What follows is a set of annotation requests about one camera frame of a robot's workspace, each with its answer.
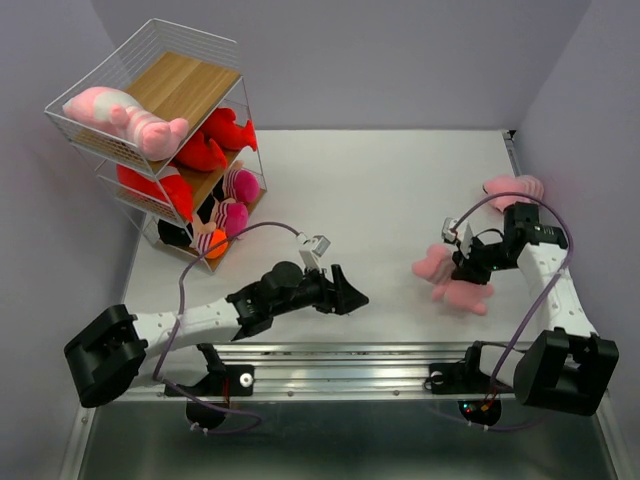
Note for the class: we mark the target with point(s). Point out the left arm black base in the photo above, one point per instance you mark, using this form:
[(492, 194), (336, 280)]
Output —
[(209, 399)]

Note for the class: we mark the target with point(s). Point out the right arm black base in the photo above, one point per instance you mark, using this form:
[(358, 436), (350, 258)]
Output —
[(465, 377)]

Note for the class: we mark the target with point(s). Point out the aluminium rail frame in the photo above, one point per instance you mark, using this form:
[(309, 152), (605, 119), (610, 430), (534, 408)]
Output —
[(294, 373)]

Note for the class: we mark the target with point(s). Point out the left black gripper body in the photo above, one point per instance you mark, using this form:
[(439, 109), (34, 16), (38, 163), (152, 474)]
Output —
[(313, 292)]

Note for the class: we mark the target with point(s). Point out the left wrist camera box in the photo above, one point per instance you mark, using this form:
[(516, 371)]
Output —
[(311, 250)]

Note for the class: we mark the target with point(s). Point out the boy doll pink hat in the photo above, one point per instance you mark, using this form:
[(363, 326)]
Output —
[(237, 184), (228, 216)]

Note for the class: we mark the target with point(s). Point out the red shark plush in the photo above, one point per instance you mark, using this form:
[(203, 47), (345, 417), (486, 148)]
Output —
[(221, 126), (170, 185)]

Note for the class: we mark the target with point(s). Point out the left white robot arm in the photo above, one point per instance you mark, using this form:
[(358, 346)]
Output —
[(119, 350)]

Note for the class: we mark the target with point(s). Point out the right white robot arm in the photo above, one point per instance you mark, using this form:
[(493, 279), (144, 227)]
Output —
[(555, 359)]

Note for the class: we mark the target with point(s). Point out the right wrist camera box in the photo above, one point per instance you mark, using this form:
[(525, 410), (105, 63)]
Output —
[(457, 233)]

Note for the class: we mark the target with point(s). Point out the red whale plush back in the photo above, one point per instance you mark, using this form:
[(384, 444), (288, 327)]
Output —
[(202, 154)]

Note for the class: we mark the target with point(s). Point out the boy doll black hair orange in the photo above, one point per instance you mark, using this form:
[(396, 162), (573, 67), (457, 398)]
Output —
[(214, 244)]

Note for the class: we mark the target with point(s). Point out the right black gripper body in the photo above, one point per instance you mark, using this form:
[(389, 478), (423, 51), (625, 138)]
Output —
[(484, 258)]

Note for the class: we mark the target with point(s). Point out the white wire wooden shelf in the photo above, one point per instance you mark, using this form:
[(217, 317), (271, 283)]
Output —
[(166, 115)]

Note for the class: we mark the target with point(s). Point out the pink frog plush striped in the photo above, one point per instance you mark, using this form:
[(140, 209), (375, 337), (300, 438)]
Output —
[(117, 113)]

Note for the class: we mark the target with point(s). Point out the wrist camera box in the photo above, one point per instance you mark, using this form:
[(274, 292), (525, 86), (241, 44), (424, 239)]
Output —
[(311, 250), (457, 233)]

